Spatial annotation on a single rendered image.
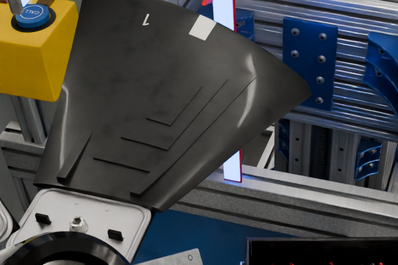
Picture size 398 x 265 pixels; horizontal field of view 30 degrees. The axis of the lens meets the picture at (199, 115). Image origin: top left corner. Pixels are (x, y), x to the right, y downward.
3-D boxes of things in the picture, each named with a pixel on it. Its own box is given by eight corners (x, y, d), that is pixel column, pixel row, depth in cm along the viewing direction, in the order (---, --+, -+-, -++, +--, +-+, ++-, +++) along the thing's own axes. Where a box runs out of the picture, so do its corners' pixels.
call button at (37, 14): (12, 29, 91) (9, 18, 89) (27, 11, 93) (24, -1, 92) (41, 34, 89) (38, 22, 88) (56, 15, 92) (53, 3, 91)
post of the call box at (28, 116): (23, 141, 106) (2, 74, 98) (33, 127, 108) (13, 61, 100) (42, 145, 105) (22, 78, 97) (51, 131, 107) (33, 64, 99)
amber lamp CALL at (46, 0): (36, 6, 93) (35, 2, 93) (42, -2, 94) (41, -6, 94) (49, 8, 92) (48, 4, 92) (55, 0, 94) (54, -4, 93)
